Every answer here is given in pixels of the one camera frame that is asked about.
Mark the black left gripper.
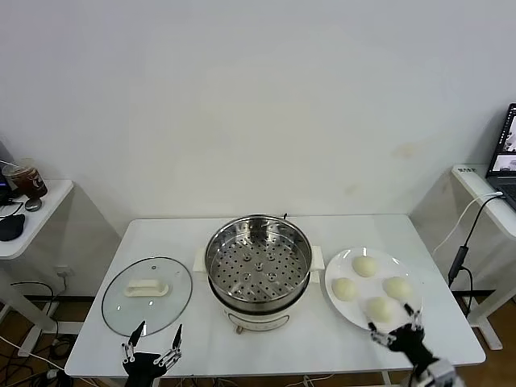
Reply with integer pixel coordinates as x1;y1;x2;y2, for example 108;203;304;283
121;320;184;387

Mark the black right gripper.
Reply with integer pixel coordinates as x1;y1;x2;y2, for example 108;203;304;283
366;303;440;366

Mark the glass lid with white handle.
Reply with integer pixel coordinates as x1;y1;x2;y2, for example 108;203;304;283
101;256;194;338

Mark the white steamed baozi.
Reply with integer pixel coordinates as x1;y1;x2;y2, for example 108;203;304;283
352;255;379;278
331;277;358;302
381;276;413;300
364;296;394;324

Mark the perforated steel steamer basket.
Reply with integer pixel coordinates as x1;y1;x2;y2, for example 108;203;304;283
204;214;313;304

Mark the white round plate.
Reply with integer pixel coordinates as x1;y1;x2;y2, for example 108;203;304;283
324;246;424;334

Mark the white electric cooker base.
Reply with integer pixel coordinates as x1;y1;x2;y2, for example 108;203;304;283
192;245;326;335

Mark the white side table with laptop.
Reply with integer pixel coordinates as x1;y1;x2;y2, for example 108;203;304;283
450;163;516;351

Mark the white side table with cup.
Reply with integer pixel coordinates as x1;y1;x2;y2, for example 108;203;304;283
0;178;75;358

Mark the black computer mouse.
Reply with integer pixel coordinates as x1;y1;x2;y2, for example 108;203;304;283
0;214;27;242

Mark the open dark laptop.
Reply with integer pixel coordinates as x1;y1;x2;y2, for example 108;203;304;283
485;102;516;210

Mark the iced coffee plastic cup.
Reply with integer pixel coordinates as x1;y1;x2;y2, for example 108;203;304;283
1;156;48;200

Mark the dark screen device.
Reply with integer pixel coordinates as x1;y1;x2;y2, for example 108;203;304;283
0;139;17;202

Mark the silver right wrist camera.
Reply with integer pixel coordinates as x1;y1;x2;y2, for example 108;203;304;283
431;360;461;387

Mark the black cable with adapter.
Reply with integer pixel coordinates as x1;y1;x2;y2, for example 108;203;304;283
447;195;503;323

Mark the white floor cable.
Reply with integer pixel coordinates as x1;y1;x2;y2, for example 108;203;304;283
300;373;338;384

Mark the black floor cable tangle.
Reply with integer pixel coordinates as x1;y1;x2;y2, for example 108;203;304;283
0;334;77;382

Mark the black cable loop by outlet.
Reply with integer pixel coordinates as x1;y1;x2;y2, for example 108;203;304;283
8;277;68;303

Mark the white laptop cable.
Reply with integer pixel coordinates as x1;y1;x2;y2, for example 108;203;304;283
433;192;503;256

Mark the black thin desk cable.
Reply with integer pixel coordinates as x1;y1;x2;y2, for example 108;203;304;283
0;200;24;218

